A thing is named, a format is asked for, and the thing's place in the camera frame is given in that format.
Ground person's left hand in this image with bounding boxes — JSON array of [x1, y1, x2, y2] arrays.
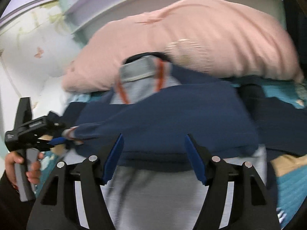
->
[[5, 152, 44, 187]]

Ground grey navy sweatshirt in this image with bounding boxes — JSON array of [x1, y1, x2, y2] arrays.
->
[[63, 55, 267, 229]]

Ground person's left forearm black sleeve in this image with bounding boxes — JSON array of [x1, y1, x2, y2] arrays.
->
[[0, 172, 35, 230]]

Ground beige trousers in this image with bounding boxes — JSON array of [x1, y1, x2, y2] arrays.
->
[[271, 154, 307, 177]]

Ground teal quilted bedspread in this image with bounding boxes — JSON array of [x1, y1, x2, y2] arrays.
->
[[35, 78, 307, 229]]

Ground dark denim jacket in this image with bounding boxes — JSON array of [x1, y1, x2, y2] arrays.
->
[[231, 75, 306, 160]]

